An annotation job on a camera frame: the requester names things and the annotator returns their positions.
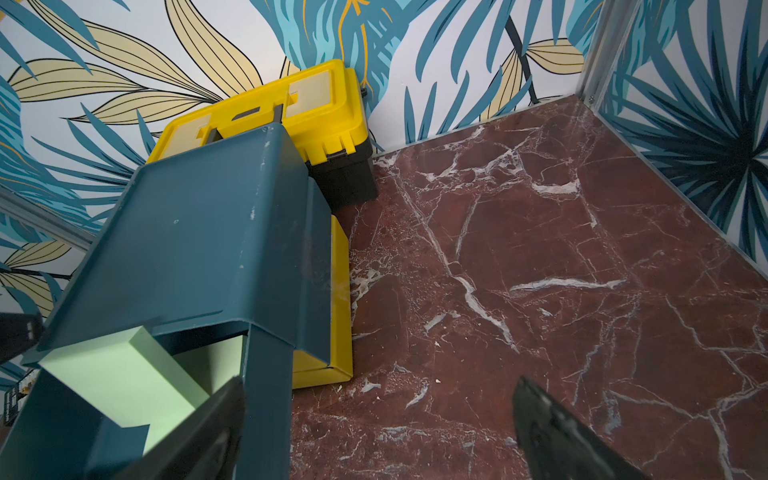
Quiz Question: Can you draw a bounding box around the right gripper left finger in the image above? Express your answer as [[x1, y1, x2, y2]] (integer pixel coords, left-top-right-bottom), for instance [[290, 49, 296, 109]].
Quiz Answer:
[[115, 376, 246, 480]]

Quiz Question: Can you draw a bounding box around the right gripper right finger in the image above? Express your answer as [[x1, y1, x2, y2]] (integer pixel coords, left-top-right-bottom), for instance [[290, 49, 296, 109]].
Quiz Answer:
[[512, 376, 647, 479]]

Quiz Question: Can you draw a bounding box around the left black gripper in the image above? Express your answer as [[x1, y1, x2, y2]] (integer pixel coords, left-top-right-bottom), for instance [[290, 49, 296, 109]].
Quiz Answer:
[[0, 313, 45, 363]]

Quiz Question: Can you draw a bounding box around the green sticky note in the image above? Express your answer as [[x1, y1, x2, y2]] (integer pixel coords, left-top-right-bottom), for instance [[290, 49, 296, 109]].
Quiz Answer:
[[40, 327, 245, 452]]

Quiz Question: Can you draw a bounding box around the teal yellow drawer cabinet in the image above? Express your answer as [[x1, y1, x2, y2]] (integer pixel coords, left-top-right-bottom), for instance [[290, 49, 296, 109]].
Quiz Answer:
[[1, 123, 353, 479]]

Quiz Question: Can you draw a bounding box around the black charger board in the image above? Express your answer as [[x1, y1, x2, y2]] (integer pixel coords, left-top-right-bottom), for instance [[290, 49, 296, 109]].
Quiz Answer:
[[1, 369, 39, 427]]

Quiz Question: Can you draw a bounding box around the yellow black toolbox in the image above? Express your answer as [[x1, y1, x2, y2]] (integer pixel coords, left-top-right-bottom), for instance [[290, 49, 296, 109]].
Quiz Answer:
[[148, 59, 378, 211]]

